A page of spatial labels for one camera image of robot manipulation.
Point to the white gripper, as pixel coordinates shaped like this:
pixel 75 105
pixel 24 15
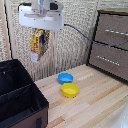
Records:
pixel 41 20

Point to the yellow red cereal bar box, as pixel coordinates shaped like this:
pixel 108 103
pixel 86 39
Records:
pixel 38 45

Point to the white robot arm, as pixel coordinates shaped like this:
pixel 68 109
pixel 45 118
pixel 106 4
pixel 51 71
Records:
pixel 46 5

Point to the blue bowl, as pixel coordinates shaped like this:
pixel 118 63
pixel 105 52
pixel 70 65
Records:
pixel 65 78

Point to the dark brown drawer cabinet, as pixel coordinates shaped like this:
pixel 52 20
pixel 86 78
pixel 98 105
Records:
pixel 111 46

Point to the yellow bowl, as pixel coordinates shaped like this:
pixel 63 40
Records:
pixel 70 90

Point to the black fabric storage bin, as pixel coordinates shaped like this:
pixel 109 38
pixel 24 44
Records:
pixel 18 96

